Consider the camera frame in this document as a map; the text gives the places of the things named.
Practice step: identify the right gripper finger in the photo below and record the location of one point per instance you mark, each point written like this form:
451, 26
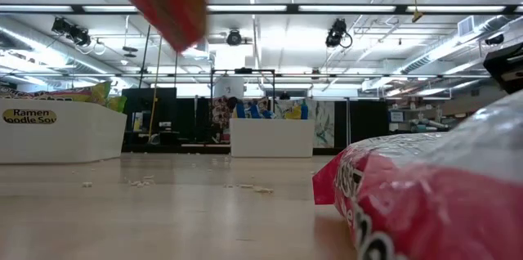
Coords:
508, 65

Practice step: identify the red ramen noodle pack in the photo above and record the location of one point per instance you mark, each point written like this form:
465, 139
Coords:
429, 211
163, 2

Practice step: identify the white plastic bin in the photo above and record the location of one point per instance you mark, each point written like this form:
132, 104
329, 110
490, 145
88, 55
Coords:
271, 139
81, 137

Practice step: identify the green ramen noodle pack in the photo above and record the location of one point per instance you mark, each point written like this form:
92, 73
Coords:
53, 95
117, 104

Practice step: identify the ceiling air vent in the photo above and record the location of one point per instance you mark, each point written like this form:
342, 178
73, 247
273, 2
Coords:
466, 26

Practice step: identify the cluttered shelf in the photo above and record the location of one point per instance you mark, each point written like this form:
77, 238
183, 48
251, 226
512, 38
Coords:
425, 124

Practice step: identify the black partition panel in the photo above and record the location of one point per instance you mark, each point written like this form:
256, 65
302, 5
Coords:
163, 104
367, 119

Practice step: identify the black hanging spotlight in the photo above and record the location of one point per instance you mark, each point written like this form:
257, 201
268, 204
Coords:
336, 33

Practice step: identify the round black spotlight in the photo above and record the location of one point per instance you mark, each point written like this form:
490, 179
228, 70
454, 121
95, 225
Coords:
234, 37

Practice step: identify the noodle crumb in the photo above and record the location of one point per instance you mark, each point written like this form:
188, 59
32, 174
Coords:
257, 189
141, 182

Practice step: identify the patterned curtain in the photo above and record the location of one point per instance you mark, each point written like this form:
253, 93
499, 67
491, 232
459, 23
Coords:
222, 112

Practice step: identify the yellow pole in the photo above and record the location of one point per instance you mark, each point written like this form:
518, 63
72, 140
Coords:
155, 88

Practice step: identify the black track spotlight cluster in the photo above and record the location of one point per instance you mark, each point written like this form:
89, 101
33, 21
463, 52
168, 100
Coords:
71, 31

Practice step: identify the silver air duct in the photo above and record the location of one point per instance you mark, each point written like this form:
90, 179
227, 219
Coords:
37, 43
433, 53

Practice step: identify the marbled wall panel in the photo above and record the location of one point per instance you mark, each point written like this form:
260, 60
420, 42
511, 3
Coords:
324, 125

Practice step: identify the black metal frame rig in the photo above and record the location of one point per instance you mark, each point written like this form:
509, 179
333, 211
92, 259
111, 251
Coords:
243, 71

